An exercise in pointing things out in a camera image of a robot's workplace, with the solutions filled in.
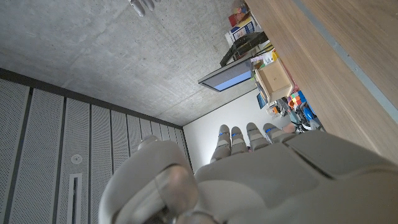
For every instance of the blue plastic item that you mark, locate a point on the blue plastic item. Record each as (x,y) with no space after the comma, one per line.
(308,113)

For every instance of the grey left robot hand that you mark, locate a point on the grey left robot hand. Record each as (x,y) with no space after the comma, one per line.
(280,186)

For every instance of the black monitor with stand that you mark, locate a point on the black monitor with stand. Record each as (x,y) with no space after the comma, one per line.
(230,77)

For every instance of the light wooden box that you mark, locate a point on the light wooden box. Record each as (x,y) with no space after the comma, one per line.
(275,81)

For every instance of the white wipes canister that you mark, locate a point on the white wipes canister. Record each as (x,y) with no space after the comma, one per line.
(242,31)

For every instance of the ceiling slot vent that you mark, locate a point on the ceiling slot vent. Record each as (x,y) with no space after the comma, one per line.
(74,199)

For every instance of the clear cup with items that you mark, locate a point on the clear cup with items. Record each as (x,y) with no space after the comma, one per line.
(240,7)

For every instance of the round ceiling sensor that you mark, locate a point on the round ceiling sensor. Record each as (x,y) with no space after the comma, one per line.
(76,159)

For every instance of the colourful puzzle cube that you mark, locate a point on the colourful puzzle cube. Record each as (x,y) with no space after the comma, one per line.
(297,99)

